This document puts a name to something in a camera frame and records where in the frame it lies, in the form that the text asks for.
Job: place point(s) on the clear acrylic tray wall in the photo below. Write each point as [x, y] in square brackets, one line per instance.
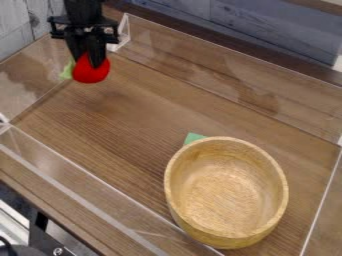
[114, 224]

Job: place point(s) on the black table leg bracket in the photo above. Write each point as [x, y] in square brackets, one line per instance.
[42, 241]

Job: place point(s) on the green flat object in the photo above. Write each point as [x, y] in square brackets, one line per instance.
[193, 137]

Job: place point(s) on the wooden oval bowl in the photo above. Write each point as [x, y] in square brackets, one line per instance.
[226, 191]

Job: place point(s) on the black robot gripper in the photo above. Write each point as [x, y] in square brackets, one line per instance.
[84, 17]

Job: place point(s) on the red plush strawberry toy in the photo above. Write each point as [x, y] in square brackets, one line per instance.
[80, 71]

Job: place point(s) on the clear acrylic corner bracket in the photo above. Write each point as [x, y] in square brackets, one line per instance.
[125, 35]

